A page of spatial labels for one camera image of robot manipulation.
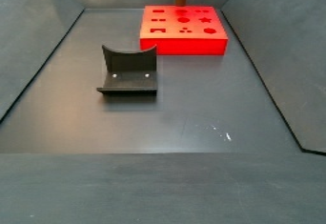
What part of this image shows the black curved holder cradle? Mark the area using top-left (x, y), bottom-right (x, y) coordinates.
top-left (96, 46), bottom-right (158, 94)

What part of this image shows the red shape-sorter block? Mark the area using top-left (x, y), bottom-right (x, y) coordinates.
top-left (139, 6), bottom-right (229, 55)

